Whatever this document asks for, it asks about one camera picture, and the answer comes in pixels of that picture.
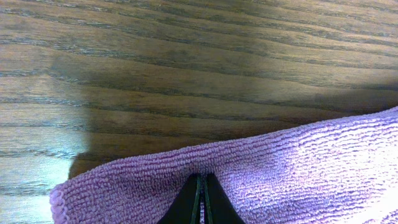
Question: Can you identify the purple microfibre cloth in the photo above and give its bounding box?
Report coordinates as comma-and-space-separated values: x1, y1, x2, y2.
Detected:
50, 108, 397, 223

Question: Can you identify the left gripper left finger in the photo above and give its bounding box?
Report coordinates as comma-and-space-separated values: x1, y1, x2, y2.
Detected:
157, 174, 201, 224

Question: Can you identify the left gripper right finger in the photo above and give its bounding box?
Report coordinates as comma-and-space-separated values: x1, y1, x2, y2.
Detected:
204, 174, 244, 224

